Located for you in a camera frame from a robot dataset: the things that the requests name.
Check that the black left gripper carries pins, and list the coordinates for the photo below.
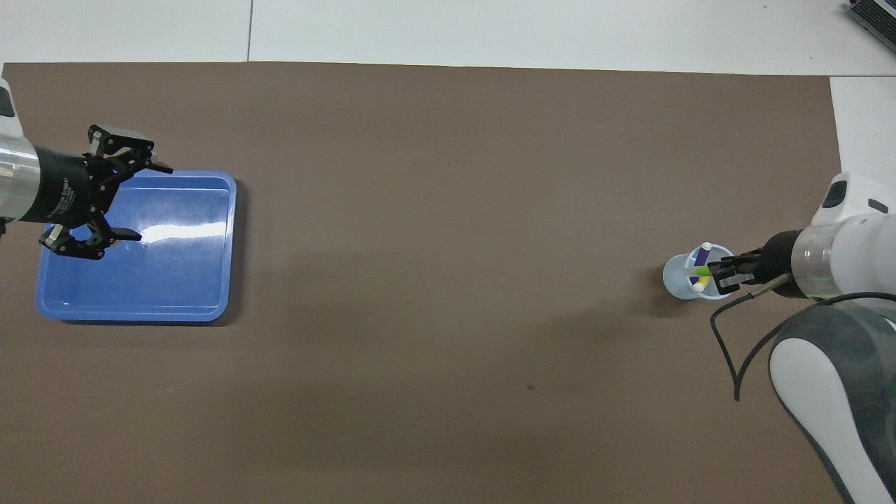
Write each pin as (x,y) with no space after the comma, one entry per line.
(66,189)

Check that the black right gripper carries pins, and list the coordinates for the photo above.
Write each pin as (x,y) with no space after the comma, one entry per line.
(770,262)

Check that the yellow pen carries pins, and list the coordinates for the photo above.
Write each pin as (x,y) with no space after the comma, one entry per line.
(702,283)

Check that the purple pen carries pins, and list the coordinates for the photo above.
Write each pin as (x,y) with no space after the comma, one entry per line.
(702,262)

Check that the green pen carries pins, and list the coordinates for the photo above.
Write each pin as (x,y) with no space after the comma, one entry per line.
(698,269)

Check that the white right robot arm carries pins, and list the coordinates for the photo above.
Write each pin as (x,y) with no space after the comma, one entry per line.
(840,259)

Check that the translucent plastic cup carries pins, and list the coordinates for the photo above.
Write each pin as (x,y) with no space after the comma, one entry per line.
(679,276)

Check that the blue plastic tray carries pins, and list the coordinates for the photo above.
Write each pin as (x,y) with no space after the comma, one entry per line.
(175,280)

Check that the brown table mat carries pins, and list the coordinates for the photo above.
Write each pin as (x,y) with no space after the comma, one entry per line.
(448,210)

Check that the grey ribbed device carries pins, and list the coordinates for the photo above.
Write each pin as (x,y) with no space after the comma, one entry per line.
(878,17)

